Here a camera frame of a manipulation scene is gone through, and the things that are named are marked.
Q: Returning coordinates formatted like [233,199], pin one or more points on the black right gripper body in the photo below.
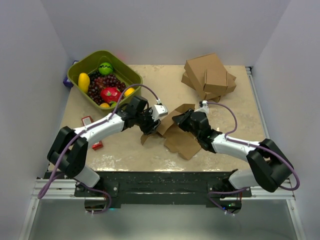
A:
[196,132]

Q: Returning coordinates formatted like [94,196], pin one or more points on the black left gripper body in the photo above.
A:
[144,120]

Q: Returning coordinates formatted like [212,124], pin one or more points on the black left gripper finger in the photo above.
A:
[149,131]
[155,124]

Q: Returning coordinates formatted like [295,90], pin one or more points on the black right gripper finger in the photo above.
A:
[185,125]
[179,119]

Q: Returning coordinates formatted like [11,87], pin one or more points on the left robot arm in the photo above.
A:
[68,152]

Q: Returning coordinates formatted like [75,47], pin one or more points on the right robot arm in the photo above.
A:
[269,167]

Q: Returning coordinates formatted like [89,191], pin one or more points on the blue box behind basket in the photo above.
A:
[67,83]

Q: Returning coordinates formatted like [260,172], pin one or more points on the orange fruit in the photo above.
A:
[128,91]

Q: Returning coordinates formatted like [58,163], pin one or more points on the red dragon fruit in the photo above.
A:
[110,95]

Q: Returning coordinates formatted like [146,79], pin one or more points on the small yellow fruit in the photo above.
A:
[104,105]

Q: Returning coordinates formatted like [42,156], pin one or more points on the dark purple grape bunch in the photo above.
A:
[98,82]

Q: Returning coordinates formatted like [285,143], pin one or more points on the green apple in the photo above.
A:
[105,68]

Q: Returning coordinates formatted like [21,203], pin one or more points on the yellow mango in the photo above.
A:
[84,82]

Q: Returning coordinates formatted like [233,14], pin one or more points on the green plastic basket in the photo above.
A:
[91,63]

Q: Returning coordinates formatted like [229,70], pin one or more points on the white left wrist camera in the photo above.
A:
[159,111]

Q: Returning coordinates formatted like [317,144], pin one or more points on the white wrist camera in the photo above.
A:
[159,111]
[203,107]

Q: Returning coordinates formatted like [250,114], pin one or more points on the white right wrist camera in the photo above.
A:
[203,107]

